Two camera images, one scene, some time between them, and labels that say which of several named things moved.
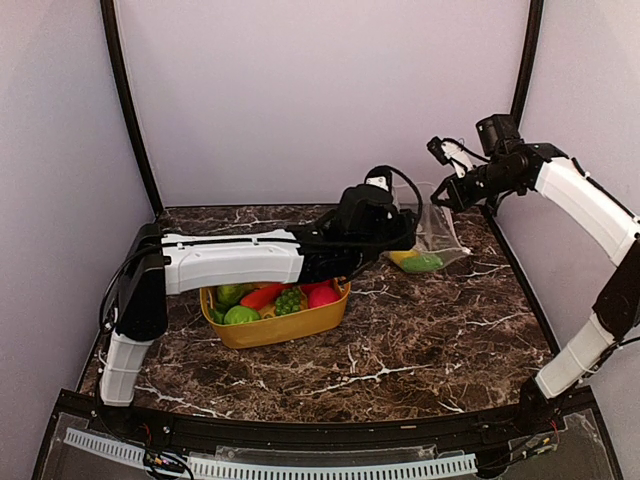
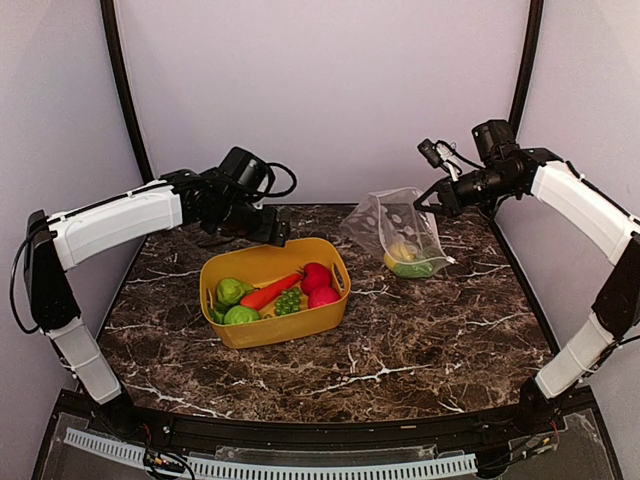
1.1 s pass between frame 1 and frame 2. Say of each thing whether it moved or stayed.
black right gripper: stayed
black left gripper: moved
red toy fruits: stayed
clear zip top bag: moved
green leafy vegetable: stayed
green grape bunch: stayed
